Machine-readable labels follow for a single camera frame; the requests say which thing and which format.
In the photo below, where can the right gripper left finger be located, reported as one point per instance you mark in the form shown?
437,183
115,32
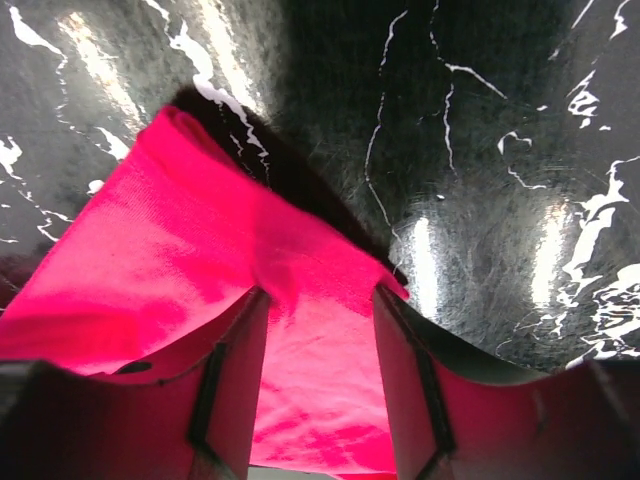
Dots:
222,424

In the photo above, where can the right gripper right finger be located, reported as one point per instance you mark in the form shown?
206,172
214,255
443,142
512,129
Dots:
420,429

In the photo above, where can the pink t shirt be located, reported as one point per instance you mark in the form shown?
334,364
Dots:
174,237

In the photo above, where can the black marble pattern mat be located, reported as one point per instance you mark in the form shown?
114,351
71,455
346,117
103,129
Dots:
491,148

